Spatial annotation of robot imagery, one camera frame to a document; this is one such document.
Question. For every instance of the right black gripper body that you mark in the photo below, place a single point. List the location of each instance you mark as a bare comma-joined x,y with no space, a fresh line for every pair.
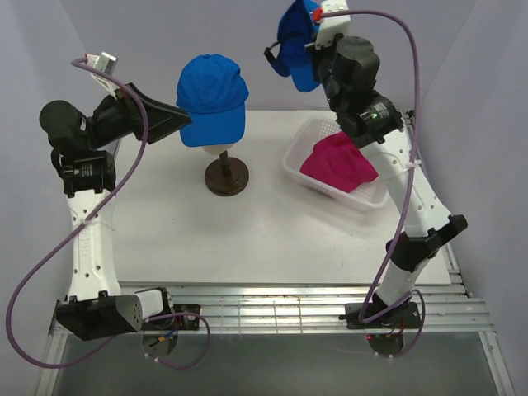
323,58

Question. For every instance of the aluminium frame rails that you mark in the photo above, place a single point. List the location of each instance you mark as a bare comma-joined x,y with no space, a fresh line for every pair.
277,259

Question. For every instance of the magenta cap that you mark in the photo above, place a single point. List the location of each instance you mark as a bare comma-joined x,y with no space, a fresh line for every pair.
337,162

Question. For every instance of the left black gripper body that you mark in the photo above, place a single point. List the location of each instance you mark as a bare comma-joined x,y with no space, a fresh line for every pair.
116,122

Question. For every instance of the blue cap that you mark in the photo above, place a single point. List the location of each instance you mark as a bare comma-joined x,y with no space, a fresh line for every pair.
287,55
213,92

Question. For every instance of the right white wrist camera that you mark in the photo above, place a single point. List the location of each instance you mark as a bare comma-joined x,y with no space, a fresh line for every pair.
328,27

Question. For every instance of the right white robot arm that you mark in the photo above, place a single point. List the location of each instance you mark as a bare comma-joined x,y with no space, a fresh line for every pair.
347,70

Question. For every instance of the white plastic basket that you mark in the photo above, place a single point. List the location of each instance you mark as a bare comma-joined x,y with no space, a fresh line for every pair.
366,197

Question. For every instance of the dark round wooden stand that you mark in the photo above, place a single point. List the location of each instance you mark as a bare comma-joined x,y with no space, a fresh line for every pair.
226,176

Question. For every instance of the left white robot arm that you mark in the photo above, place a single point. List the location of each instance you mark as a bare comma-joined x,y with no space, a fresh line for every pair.
95,306

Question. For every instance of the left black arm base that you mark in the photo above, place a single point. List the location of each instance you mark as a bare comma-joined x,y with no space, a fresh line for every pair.
188,321

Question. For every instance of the cream mannequin head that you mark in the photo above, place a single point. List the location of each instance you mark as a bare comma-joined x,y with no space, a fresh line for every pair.
217,149

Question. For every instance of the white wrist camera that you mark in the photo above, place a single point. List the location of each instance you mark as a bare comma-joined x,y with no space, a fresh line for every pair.
328,27
105,63

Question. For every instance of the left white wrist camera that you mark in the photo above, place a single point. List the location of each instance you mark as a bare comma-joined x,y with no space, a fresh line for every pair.
105,63

